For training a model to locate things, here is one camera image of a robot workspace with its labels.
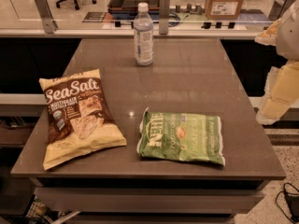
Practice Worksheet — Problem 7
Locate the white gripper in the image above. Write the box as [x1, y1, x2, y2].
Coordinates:
[255, 0, 299, 125]

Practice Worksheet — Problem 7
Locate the blue plastic water bottle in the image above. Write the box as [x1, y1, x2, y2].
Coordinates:
[134, 2, 153, 66]

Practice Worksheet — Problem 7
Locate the cardboard box with label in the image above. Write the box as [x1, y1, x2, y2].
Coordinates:
[205, 0, 244, 20]

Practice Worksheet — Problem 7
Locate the green jalapeno chips bag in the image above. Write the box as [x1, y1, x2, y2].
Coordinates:
[136, 109, 225, 165]

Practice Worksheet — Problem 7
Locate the sea salt tortilla chips bag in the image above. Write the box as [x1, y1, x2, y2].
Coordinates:
[39, 69, 127, 170]

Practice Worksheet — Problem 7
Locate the grey metal post right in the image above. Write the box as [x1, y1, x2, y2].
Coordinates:
[268, 0, 295, 21]

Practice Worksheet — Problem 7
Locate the grey metal post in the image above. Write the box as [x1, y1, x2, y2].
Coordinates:
[268, 0, 295, 21]
[35, 0, 58, 34]
[159, 0, 170, 35]

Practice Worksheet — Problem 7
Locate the black cable on floor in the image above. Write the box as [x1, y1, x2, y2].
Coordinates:
[275, 182, 299, 224]

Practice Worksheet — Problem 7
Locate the grey metal post middle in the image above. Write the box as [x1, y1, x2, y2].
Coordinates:
[159, 0, 170, 35]

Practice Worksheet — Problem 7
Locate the grey metal post left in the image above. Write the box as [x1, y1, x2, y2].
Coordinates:
[35, 0, 58, 34]

